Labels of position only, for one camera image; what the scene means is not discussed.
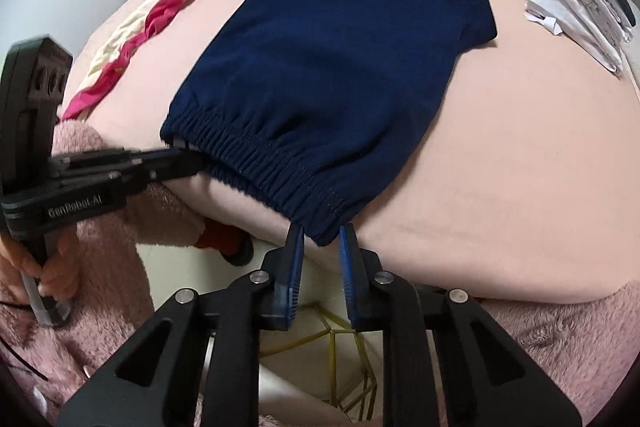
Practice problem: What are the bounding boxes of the navy blue shorts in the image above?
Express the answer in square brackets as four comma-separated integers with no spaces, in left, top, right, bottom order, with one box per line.
[160,0,497,246]

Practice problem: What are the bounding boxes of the gold wire basket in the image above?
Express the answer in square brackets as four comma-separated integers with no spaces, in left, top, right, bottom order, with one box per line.
[259,303,380,426]

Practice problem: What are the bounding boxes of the pink fluffy blanket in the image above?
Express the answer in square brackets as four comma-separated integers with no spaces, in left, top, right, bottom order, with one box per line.
[0,118,212,423]

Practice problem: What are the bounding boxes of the magenta and cream garment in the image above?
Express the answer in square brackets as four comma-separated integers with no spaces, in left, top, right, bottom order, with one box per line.
[61,0,194,120]

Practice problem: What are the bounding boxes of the person's left hand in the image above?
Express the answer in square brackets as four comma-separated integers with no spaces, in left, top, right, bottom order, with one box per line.
[0,225,82,301]

